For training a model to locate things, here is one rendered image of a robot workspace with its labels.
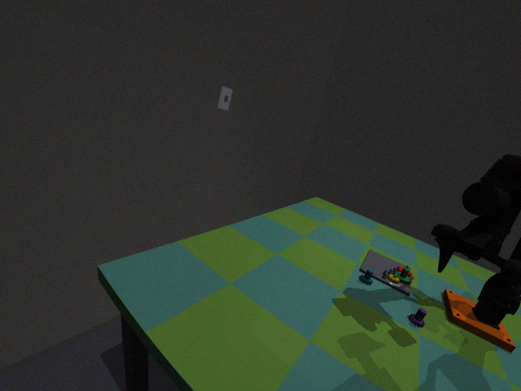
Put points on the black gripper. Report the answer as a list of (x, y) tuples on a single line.
[(510, 269)]

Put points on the red gear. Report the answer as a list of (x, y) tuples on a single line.
[(400, 269)]

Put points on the purple gear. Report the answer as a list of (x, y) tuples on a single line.
[(417, 318)]

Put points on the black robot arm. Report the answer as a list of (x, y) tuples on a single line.
[(497, 196)]

